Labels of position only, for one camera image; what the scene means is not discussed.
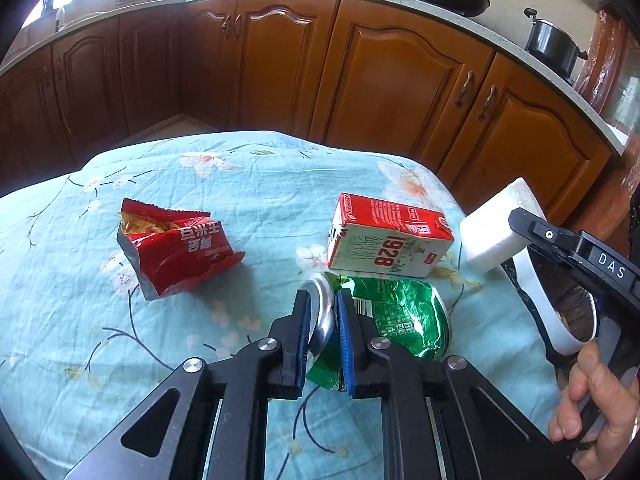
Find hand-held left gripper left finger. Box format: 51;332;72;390
65;289;312;480

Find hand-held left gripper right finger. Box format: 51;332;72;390
336;289;586;480

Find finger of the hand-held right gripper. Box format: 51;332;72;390
508;207;584;267

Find white foam block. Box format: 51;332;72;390
459;176;543;275

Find white rimmed waste bin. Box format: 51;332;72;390
501;249;600;357

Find green crushed drink can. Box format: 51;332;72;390
299;272;453;392

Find person's right hand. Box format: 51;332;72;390
548;342;640;456

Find red and white milk carton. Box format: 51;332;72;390
327;192;455;279

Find red snack bag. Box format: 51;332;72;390
116;197;246;302

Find light blue floral tablecloth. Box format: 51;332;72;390
0;130;568;480

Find wooden glass door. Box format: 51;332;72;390
572;2;640;141

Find steel cooking pot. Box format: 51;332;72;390
523;7;590;75

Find grey kitchen countertop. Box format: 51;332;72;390
0;0;628;157

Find wooden base cabinets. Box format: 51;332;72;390
0;0;615;241

